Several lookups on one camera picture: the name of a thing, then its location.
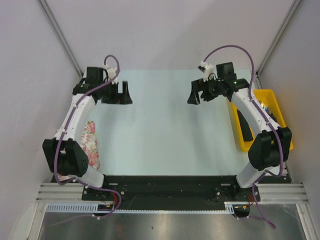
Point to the white cable duct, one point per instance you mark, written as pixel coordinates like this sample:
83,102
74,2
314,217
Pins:
95,208

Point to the dark rolled napkin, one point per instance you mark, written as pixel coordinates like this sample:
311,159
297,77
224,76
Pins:
272,116

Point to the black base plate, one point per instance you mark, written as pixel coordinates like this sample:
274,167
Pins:
177,193

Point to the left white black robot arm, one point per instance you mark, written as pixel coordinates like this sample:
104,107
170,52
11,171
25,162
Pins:
63,152

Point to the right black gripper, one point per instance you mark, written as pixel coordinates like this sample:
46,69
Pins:
203,90

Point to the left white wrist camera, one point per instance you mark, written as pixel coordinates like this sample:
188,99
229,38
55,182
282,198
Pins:
111,74

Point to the yellow plastic bin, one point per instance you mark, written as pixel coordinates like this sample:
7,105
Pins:
252,116

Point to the corner aluminium post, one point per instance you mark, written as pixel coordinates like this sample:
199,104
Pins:
52,21
279,34

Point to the floral cloth mat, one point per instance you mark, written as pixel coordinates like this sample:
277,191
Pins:
89,144

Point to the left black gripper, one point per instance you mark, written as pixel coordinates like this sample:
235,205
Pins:
118,94

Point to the aluminium frame rail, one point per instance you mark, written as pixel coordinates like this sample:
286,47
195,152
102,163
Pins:
281,193

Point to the left corner aluminium post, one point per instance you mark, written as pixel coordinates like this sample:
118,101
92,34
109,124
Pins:
52,21

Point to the right corner aluminium post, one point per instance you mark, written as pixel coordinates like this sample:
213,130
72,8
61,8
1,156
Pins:
279,34

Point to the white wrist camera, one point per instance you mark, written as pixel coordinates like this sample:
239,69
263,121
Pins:
111,74
207,70

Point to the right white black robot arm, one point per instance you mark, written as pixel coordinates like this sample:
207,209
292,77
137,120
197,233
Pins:
271,144

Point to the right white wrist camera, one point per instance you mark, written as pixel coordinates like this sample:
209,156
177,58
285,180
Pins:
207,70

